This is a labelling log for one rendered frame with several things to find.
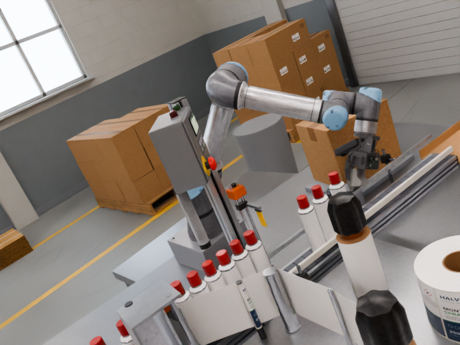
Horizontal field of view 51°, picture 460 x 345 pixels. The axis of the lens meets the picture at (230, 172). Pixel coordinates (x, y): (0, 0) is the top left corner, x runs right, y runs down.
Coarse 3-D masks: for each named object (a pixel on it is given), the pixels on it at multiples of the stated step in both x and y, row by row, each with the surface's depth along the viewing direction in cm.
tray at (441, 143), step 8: (456, 128) 205; (440, 136) 200; (448, 136) 203; (456, 136) 202; (432, 144) 198; (440, 144) 200; (448, 144) 198; (456, 144) 195; (424, 152) 196; (432, 152) 197; (440, 152) 194; (456, 152) 189
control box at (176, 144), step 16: (160, 128) 124; (176, 128) 123; (160, 144) 125; (176, 144) 125; (192, 144) 126; (176, 160) 127; (192, 160) 127; (176, 176) 128; (192, 176) 128; (208, 176) 130; (176, 192) 130
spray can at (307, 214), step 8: (296, 200) 147; (304, 200) 146; (304, 208) 147; (312, 208) 147; (304, 216) 147; (312, 216) 147; (304, 224) 149; (312, 224) 148; (312, 232) 149; (320, 232) 150; (312, 240) 150; (320, 240) 150; (312, 248) 153
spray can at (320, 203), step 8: (312, 192) 150; (320, 192) 149; (312, 200) 153; (320, 200) 149; (328, 200) 150; (320, 208) 150; (320, 216) 151; (328, 216) 151; (320, 224) 154; (328, 224) 152; (328, 232) 153; (328, 240) 155
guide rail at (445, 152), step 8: (448, 152) 177; (432, 160) 173; (440, 160) 175; (424, 168) 170; (416, 176) 169; (400, 184) 166; (408, 184) 167; (392, 192) 163; (384, 200) 161; (376, 208) 160; (368, 216) 158; (336, 240) 152; (320, 248) 149; (328, 248) 150; (312, 256) 147; (304, 264) 146; (288, 272) 144; (296, 272) 145
